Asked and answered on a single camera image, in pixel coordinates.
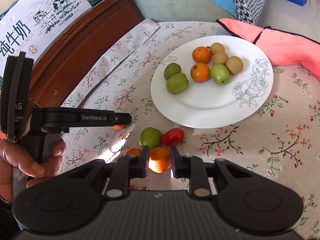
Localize orange tangerine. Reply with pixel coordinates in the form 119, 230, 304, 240
190, 63, 210, 82
112, 125, 126, 131
124, 148, 142, 156
149, 147, 171, 173

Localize green jujube fruit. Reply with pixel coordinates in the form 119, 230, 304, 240
210, 64, 229, 85
139, 127, 162, 150
163, 62, 182, 80
166, 73, 189, 94

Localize brown longan fruit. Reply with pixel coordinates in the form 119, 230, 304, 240
226, 56, 244, 75
210, 42, 225, 56
213, 51, 228, 65

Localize left hand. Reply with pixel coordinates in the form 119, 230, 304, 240
1, 139, 66, 204

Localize red cherry tomato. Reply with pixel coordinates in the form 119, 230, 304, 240
161, 128, 184, 146

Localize dark wooden headboard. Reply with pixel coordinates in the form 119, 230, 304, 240
29, 0, 144, 107

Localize white floral plate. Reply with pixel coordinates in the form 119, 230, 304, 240
150, 35, 274, 129

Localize floral tablecloth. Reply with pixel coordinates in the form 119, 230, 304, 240
62, 20, 319, 239

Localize white milk carton box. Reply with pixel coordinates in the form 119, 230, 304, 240
1, 0, 91, 71

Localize orange on plate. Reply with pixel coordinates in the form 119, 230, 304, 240
192, 47, 212, 64

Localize pink towel black trim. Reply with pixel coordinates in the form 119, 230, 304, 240
216, 18, 320, 79

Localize green sofa cushion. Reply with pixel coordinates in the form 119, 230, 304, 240
133, 0, 235, 22

